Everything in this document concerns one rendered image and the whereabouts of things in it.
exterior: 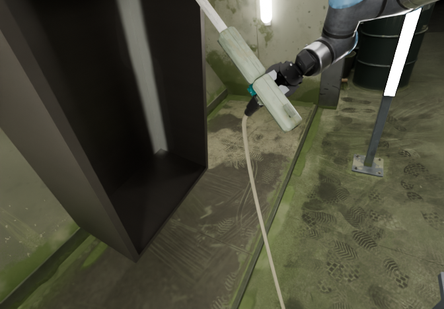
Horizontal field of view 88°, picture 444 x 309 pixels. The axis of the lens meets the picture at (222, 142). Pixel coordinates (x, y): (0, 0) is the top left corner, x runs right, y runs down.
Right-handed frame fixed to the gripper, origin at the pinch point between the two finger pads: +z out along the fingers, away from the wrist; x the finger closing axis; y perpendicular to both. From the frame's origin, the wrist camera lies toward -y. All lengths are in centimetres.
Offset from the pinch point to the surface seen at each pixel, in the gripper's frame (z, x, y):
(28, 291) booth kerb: 135, -7, 104
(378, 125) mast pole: -94, -52, 72
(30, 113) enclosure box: 48, 24, -3
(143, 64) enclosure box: 13, 49, 50
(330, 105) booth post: -140, -33, 154
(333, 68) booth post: -146, -3, 127
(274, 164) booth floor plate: -37, -40, 121
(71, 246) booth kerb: 111, 1, 115
